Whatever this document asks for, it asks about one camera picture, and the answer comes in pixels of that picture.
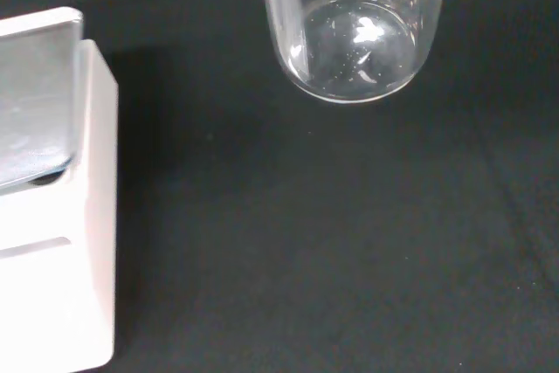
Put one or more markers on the white electronic balance steel pan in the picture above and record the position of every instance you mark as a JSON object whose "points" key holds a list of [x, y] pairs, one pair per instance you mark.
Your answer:
{"points": [[39, 259]]}

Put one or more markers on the black bench cloth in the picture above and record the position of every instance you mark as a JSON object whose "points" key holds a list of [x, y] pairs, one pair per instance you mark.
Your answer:
{"points": [[305, 237]]}

